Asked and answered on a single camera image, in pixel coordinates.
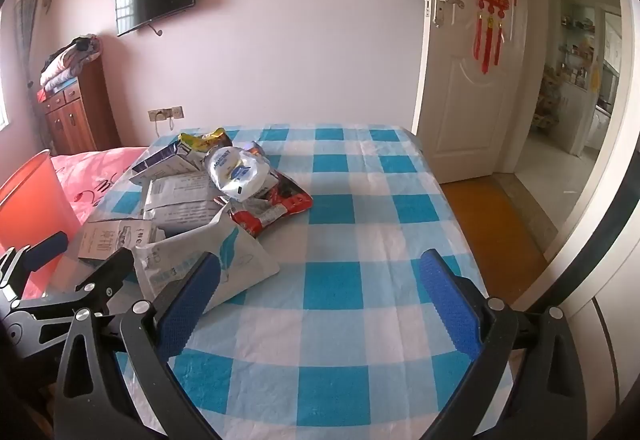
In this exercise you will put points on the brown wooden cabinet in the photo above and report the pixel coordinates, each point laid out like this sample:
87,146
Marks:
70,115

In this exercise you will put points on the wall socket strip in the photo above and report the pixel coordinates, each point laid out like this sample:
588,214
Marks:
172,112

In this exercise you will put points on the white plastic pouch blue print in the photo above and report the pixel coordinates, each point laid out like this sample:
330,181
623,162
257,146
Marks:
235,172

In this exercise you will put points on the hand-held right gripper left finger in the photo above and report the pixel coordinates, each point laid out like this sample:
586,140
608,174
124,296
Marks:
187,305

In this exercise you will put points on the kitchen shelf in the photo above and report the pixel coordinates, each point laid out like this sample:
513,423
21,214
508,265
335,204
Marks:
577,50

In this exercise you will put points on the orange plastic bucket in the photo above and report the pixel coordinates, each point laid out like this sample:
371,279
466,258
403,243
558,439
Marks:
30,200

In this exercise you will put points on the grey patterned curtain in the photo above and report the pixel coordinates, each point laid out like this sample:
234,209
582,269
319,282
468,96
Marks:
27,15

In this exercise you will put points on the white pouch blue feather print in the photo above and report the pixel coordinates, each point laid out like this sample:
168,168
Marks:
240,250

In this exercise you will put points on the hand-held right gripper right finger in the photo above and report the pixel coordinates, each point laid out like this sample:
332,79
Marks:
450,305

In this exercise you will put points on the pink printed blanket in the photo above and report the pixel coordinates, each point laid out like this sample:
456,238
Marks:
95,170

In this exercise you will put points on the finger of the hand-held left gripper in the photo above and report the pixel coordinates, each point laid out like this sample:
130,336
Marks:
47,247
112,270

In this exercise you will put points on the blue white checked tablecloth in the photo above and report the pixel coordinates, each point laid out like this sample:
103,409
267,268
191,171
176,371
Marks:
340,270

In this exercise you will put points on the stack of folded quilts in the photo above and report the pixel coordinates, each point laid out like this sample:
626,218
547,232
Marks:
67,62

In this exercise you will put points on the white washing machine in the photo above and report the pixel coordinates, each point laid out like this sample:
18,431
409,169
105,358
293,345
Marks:
597,130

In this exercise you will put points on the yellow snack packet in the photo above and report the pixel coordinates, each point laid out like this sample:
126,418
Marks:
200,140

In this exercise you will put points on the white door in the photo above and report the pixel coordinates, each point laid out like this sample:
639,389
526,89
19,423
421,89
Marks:
460,120

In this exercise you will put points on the white paper packet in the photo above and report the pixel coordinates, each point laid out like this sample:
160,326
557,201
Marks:
185,200

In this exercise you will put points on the small red box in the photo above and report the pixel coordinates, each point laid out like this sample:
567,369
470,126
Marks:
41,96

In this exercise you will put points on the red snack packet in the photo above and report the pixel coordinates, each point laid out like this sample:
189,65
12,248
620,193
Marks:
285,205

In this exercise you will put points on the small grey box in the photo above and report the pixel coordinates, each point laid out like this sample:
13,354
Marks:
107,237

